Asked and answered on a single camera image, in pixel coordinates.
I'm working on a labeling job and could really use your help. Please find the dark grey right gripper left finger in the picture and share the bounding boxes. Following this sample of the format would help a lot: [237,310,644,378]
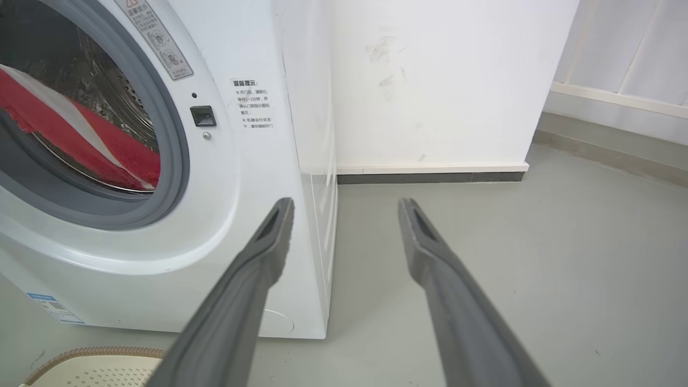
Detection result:
[146,197,295,387]

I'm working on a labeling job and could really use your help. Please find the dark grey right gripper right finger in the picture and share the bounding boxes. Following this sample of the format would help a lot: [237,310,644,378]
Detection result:
[398,198,551,387]

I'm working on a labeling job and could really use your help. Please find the white front-load washing machine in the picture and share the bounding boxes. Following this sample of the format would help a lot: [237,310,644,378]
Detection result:
[0,0,339,340]

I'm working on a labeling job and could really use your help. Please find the cream perforated laundry basket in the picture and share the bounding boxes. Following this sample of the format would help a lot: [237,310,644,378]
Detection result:
[19,347,168,387]

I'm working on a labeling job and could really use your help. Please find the red and white garment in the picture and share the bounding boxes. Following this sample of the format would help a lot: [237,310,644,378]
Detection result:
[0,63,161,191]

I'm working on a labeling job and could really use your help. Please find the white framed glass partition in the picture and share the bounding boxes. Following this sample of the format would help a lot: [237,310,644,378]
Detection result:
[543,0,688,146]

